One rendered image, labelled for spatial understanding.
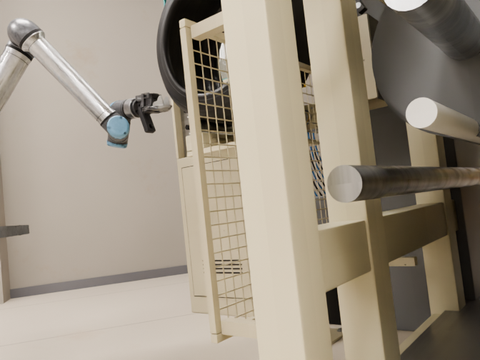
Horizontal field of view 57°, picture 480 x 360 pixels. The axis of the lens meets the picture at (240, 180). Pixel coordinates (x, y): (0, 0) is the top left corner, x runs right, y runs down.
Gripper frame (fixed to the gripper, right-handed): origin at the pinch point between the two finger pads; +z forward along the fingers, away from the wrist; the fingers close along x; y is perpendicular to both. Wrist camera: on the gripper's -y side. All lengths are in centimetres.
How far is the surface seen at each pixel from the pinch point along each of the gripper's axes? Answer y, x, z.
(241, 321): -58, -57, 81
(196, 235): -63, 56, -39
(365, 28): 22, 21, 76
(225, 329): -60, -57, 77
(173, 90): 3.7, -12.5, 15.5
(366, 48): 16, 21, 77
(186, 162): -21, 56, -46
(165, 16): 31.9, -12.8, 12.1
